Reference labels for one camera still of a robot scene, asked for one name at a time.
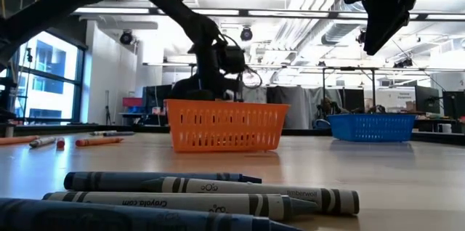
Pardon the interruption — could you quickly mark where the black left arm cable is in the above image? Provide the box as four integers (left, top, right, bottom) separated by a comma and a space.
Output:
238, 62, 263, 90

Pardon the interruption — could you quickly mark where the thin black tripod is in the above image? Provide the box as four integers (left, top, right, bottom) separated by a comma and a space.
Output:
104, 89, 113, 126

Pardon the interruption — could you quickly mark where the blue plastic basket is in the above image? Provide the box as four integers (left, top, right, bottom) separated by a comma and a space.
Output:
326, 113, 417, 142

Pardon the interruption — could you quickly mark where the orange plastic basket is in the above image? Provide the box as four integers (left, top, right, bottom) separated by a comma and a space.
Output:
163, 99, 291, 153

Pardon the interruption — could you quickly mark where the gray fabric cover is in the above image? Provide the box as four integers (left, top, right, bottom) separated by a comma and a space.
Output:
267, 85, 344, 130

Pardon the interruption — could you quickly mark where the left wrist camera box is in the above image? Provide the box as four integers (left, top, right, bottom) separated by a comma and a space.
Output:
217, 44, 248, 76

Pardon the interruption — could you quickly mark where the silver ventilation duct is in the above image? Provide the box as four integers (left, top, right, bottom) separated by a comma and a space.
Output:
283, 0, 368, 46

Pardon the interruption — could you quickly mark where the black ceiling light track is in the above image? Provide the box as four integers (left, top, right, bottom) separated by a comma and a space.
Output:
72, 5, 465, 22

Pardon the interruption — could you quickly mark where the white sign board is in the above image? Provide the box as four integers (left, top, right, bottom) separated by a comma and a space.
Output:
377, 89, 415, 113

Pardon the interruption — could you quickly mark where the window with dark frame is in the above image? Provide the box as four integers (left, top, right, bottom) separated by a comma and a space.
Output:
14, 31, 86, 123

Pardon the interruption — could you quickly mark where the red storage bin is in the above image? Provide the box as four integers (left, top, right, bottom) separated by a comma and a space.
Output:
122, 97, 144, 108

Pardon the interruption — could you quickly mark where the black metal stand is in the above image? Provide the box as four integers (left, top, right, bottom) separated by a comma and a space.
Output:
321, 65, 379, 116

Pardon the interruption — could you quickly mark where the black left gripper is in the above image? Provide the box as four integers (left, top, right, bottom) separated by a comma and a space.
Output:
169, 73, 245, 102

